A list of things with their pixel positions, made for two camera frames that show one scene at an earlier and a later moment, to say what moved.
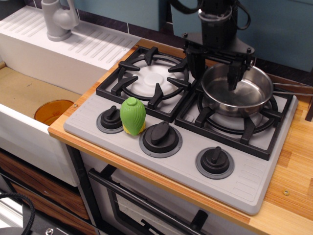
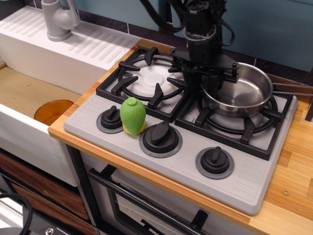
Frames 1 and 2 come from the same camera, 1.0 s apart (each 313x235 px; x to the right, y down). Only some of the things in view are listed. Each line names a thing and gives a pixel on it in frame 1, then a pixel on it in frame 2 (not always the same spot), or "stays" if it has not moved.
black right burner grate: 253,134 stays
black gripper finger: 196,62 to 193,79
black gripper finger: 235,72 to 212,83
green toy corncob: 132,113 stays
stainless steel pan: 253,92 stays
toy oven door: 125,202 stays
